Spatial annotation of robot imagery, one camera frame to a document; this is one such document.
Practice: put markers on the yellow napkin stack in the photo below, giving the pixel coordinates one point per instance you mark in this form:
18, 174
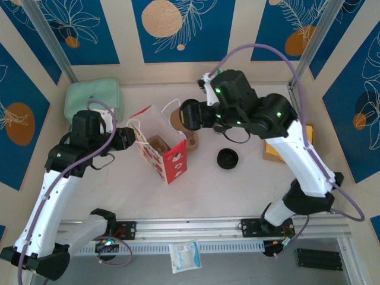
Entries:
273, 150

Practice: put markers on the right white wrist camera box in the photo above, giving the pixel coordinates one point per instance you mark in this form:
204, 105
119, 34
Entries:
210, 95

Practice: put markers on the mint green lidded container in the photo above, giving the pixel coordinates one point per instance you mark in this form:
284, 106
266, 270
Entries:
89, 92

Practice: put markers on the blue white wipe packet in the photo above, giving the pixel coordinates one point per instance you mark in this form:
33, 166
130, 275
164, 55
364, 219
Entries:
184, 256

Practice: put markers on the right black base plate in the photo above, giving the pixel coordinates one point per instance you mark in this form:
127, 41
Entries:
249, 228

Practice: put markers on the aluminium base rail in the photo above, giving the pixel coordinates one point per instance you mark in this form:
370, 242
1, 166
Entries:
190, 228

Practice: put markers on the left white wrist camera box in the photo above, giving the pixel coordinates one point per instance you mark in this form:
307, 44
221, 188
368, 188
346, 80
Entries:
108, 117

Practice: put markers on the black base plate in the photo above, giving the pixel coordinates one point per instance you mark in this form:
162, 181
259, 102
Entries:
130, 231
249, 228

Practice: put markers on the black strip bundle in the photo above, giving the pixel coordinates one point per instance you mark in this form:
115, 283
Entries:
319, 259

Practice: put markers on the black controller board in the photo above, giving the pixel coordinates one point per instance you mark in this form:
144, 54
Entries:
271, 249
107, 246

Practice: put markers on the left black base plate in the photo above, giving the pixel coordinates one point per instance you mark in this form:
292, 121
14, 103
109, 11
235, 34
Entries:
130, 231

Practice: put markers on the brown paper coffee cup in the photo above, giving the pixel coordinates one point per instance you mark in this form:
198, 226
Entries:
175, 120

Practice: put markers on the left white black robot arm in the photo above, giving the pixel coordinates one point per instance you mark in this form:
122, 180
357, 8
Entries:
50, 207

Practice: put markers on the red white paper gift bag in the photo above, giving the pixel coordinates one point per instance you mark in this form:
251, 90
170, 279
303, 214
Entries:
176, 166

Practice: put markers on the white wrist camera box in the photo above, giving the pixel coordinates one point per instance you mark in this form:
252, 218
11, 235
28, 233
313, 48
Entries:
210, 95
108, 117

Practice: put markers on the aluminium frame post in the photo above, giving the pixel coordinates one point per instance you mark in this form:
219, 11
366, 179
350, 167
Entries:
314, 41
50, 38

